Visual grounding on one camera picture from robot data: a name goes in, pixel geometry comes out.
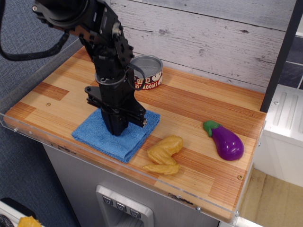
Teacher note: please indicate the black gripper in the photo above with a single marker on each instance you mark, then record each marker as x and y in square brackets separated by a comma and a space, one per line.
[118, 105]

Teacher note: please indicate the blue cloth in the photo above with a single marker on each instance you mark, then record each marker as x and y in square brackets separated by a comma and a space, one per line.
[94, 133]

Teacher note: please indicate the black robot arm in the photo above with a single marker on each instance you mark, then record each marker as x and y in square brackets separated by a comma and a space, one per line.
[99, 30]

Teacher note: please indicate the yellow toy chicken wing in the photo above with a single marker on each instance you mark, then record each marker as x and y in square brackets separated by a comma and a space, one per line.
[161, 154]

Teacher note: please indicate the sliced mushrooms tin can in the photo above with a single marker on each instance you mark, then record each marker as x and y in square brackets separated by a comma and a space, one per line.
[152, 67]

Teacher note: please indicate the grey toy fridge cabinet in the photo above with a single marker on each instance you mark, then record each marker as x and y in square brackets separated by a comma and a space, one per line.
[94, 185]

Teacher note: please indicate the silver dispenser panel with buttons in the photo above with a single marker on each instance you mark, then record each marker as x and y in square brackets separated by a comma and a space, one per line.
[123, 208]

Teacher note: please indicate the purple toy eggplant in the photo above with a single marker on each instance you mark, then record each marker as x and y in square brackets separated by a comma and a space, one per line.
[229, 146]

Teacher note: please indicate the white toy sink counter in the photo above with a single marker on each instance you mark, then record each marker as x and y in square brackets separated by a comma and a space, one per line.
[280, 149]

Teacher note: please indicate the dark right frame post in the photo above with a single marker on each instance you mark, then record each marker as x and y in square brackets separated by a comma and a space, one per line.
[283, 54]

